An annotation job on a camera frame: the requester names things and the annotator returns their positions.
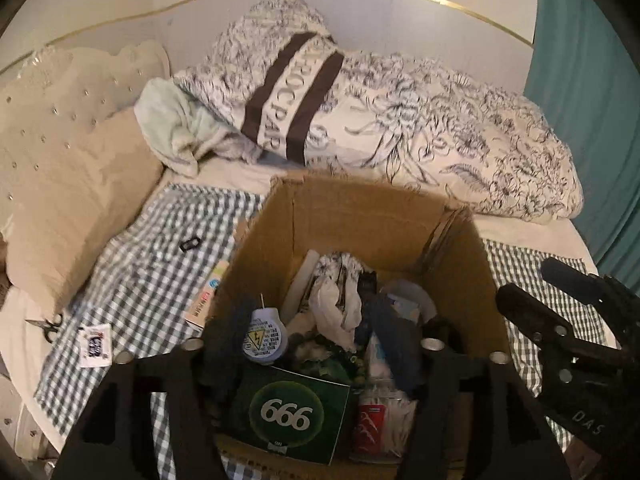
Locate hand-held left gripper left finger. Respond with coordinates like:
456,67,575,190
50,305,251,480

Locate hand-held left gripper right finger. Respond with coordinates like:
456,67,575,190
370,297,573,480

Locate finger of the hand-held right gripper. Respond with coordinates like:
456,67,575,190
495,283,603,358
540,257,632,308

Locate white plug adapter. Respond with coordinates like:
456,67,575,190
241,295,287,365

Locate white tissue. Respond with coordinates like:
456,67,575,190
309,275,363,346

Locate clear red-label swab container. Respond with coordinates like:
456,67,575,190
350,385,418,463

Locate green snack packet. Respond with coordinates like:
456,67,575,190
235,362,351,466

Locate clear printed plastic bag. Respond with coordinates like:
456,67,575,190
319,252,366,286

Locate brown cardboard box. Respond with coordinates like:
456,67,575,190
202,172,516,480

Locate cream bed mattress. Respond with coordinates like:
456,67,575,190
0,157,598,461

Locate cream tube box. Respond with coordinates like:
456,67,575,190
184,259,231,331

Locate grey checkered blanket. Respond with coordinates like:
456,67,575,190
32,182,601,480

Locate small white printed sachet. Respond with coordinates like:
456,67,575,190
80,324,112,368

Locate small scissors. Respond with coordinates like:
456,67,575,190
25,312,65,345

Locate teal curtain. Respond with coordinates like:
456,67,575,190
522,0,640,276

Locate floral white duvet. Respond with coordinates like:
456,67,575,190
172,0,586,223

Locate cream studded pillow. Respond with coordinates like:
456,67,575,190
0,45,171,311

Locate light green towel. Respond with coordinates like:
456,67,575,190
134,77,261,178

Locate white headboard gold trim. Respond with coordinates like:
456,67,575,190
0,0,538,126

